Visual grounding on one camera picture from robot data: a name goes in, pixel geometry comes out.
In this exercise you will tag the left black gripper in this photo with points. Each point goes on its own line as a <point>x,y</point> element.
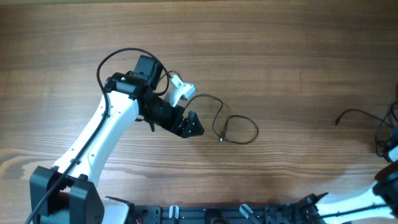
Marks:
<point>184,124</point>

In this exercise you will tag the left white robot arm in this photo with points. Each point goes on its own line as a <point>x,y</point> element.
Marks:
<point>67,192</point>

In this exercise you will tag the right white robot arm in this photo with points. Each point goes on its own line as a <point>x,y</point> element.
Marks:
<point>378,200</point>

